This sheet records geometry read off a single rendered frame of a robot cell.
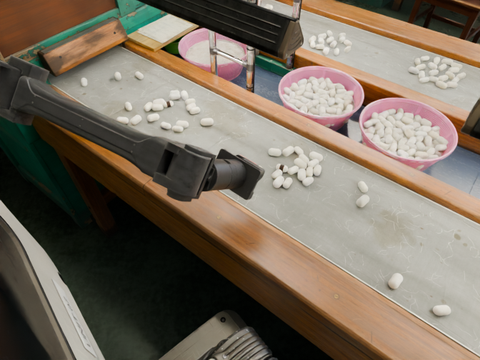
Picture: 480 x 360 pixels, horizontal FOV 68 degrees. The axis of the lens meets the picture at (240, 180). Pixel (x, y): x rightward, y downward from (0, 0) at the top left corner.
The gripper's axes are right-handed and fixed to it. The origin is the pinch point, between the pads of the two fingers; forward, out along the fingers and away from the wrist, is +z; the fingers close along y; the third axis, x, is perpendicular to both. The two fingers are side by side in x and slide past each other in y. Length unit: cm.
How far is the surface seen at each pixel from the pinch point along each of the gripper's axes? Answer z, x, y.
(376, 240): 15.1, 2.6, -27.7
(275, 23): -2.4, -29.5, 9.0
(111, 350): 22, 94, 31
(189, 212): -3.8, 15.2, 8.9
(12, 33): -11, -1, 84
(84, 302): 25, 91, 55
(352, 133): 46.4, -15.7, -4.6
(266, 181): 13.5, 3.7, 2.0
